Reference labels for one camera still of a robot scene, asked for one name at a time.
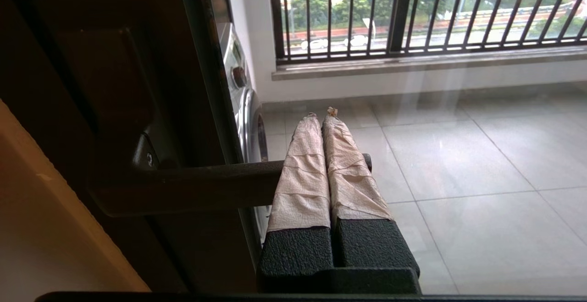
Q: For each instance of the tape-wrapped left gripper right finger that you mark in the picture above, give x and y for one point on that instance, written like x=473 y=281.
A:
x=367 y=247

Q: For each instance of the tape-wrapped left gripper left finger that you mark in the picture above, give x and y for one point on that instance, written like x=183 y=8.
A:
x=300 y=247

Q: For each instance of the dark-framed sliding glass door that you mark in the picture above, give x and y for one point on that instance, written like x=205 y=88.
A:
x=151 y=8

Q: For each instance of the dark framed sliding glass door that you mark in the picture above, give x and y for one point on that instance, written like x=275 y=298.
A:
x=23 y=54

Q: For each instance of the round dark washer door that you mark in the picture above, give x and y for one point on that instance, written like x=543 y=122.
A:
x=262 y=141

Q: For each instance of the silver front-load washing machine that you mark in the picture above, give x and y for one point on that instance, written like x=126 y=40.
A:
x=250 y=123

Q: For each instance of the dark washer control knob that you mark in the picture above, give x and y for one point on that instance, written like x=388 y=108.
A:
x=238 y=76

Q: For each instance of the stone window sill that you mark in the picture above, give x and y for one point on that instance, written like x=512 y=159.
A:
x=412 y=66

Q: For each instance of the black balcony railing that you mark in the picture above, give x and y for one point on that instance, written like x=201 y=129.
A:
x=458 y=48

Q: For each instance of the dark window frame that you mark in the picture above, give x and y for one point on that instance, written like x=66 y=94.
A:
x=399 y=13

